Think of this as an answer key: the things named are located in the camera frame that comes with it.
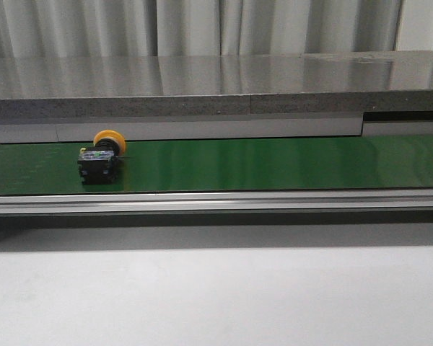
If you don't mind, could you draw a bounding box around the green conveyor belt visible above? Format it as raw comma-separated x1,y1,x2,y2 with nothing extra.
0,135,433,195

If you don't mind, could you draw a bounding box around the yellow push button switch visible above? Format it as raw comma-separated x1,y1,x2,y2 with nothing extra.
77,130,126,185

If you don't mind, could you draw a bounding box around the aluminium front conveyor rail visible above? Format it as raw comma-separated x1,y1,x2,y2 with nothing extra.
0,188,433,216

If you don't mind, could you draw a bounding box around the white pleated curtain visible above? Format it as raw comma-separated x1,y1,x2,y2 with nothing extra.
0,1,433,58

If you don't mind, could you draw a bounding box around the grey rear conveyor rail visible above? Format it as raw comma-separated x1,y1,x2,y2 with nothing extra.
0,111,433,143

